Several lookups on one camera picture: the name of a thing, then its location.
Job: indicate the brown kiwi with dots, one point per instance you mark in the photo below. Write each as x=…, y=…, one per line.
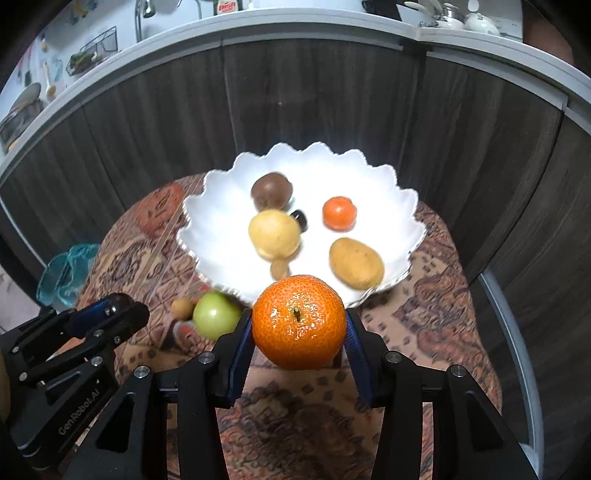
x=271, y=189

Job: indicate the green apple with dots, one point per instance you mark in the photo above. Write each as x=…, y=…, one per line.
x=214, y=316

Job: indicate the white scalloped bowl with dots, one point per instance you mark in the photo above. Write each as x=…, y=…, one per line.
x=300, y=249

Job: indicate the dark wood kitchen cabinet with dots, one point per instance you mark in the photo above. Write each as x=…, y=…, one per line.
x=323, y=101

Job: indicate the trash bin with blue bag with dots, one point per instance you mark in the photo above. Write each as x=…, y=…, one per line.
x=69, y=272

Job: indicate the metal pot with lid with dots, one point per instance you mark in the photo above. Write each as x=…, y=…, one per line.
x=22, y=117

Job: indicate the yellow lemon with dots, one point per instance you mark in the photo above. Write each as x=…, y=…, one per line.
x=274, y=233

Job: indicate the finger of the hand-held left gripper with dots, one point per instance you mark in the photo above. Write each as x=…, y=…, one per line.
x=122, y=330
x=92, y=314

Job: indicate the dark plum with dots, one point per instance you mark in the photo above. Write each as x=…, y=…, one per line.
x=301, y=219

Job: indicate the patterned red tablecloth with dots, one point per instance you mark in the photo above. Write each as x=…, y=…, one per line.
x=438, y=323

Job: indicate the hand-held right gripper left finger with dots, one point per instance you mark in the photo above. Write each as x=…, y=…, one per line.
x=240, y=362

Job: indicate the small brown fruit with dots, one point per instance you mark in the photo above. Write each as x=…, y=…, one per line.
x=182, y=308
x=279, y=268

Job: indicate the white kitchen countertop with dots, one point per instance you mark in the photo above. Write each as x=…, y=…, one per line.
x=295, y=30

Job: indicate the chrome kitchen faucet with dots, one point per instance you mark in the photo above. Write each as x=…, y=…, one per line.
x=143, y=18

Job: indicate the yellow mango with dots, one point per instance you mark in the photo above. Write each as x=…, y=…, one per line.
x=356, y=262

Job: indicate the orange mandarin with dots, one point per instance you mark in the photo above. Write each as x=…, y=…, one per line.
x=299, y=321
x=339, y=213

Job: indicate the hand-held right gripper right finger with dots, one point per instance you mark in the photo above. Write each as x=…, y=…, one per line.
x=359, y=364

